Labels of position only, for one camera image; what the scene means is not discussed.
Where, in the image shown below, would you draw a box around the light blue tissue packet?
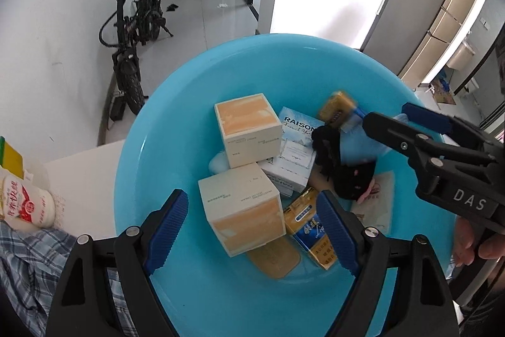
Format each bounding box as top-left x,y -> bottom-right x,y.
339,115 -> 390,164

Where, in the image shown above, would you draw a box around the orange white square box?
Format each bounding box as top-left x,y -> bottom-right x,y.
198,162 -> 286,257
214,93 -> 282,168

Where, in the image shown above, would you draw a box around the person's hand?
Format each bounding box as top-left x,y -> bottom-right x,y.
453,216 -> 505,267

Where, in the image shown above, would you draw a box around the blue plaid shirt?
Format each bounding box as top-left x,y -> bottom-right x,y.
0,221 -> 134,337

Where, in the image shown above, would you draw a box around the white sachet packet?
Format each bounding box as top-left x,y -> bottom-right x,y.
351,171 -> 395,235

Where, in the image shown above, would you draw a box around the yellow blue cigarette pack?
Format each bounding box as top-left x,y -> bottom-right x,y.
284,187 -> 337,270
318,91 -> 365,133

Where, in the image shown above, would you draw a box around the round wooden slotted coaster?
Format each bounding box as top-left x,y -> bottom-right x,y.
308,165 -> 333,192

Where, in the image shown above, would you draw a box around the white red yogurt bottle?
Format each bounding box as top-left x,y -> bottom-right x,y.
1,173 -> 56,228

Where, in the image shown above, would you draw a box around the white blue Raison box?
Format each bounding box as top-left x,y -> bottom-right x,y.
258,107 -> 324,198

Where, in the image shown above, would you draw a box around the tan soap bar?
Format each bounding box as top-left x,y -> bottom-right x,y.
247,236 -> 301,280

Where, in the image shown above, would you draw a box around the beige refrigerator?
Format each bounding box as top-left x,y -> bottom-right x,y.
399,0 -> 486,89

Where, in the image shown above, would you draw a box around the yellow green box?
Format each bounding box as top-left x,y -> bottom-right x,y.
0,136 -> 24,179

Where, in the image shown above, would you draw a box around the light blue plastic basin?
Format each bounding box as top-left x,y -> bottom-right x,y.
113,33 -> 459,337

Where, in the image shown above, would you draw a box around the white squeeze bottle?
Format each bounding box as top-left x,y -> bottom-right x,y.
208,151 -> 230,174

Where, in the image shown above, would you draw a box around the black charger brick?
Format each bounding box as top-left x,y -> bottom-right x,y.
109,95 -> 127,122

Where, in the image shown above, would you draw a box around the black folding bicycle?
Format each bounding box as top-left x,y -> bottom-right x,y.
98,0 -> 170,115

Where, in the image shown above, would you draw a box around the black scrunchie hair ties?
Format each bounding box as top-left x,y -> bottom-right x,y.
311,125 -> 377,202

